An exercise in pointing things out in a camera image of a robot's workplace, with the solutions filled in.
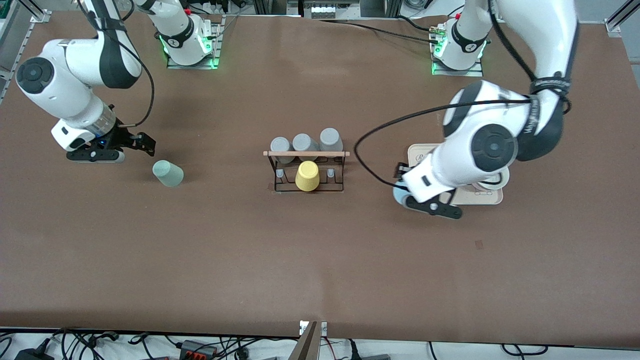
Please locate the beige plastic tray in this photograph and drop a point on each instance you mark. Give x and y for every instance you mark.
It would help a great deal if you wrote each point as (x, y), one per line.
(475, 198)

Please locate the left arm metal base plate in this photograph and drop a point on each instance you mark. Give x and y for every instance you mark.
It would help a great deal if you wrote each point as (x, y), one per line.
(475, 73)

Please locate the black orange connector box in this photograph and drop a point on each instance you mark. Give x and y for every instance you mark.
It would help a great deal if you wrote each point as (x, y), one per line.
(192, 346)

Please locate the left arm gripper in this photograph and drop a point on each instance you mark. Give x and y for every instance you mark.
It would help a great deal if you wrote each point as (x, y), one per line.
(400, 171)

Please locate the yellow cup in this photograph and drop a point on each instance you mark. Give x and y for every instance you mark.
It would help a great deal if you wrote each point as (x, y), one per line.
(307, 177)

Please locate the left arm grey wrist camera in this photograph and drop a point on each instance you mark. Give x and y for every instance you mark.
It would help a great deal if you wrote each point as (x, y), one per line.
(435, 207)

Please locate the grey power strip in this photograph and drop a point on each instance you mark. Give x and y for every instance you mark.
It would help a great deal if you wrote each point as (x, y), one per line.
(325, 10)

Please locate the black power adapter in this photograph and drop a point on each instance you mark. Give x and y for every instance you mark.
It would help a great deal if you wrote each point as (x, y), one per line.
(32, 355)

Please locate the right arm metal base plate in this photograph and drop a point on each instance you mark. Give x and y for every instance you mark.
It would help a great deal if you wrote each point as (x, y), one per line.
(216, 45)

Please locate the mint green cup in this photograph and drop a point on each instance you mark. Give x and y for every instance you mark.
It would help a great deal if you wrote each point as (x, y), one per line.
(169, 175)

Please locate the grey cup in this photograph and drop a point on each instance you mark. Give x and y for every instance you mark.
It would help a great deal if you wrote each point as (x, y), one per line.
(330, 139)
(281, 146)
(304, 142)

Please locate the white post bracket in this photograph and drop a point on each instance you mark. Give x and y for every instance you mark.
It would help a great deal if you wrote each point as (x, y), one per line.
(323, 328)

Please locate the light blue cup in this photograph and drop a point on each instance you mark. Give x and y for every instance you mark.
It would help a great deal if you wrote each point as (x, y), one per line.
(398, 196)

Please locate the white bowl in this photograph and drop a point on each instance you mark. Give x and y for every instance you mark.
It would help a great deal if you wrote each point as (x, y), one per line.
(487, 187)

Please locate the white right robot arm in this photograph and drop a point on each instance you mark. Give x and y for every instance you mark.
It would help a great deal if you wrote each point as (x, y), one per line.
(65, 75)

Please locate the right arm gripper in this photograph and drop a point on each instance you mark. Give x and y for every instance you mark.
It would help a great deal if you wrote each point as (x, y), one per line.
(121, 138)

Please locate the wooden camera post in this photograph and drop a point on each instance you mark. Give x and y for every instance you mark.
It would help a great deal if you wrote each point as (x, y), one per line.
(306, 347)

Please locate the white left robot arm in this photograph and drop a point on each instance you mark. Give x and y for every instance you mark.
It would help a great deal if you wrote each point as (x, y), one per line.
(550, 30)

